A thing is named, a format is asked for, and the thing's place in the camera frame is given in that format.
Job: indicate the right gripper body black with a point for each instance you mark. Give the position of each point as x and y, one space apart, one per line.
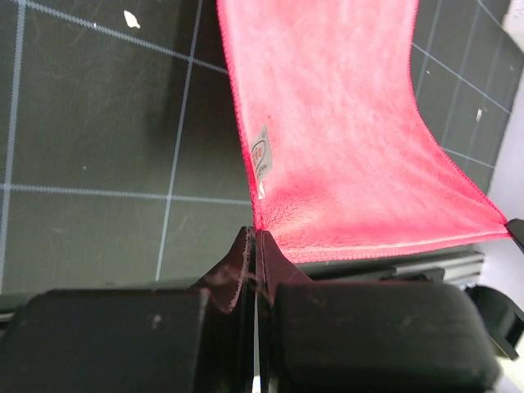
502 317

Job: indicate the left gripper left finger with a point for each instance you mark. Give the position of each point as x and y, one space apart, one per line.
224 360

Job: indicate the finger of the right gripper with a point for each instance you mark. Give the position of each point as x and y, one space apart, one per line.
515 228

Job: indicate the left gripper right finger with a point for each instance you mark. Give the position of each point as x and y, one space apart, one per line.
271 268

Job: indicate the pink microfiber towel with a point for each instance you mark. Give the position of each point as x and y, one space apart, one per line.
339 161

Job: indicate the black grid cutting mat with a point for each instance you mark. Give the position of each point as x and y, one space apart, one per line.
121 161

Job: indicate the aluminium front rail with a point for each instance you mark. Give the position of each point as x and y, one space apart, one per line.
460 266

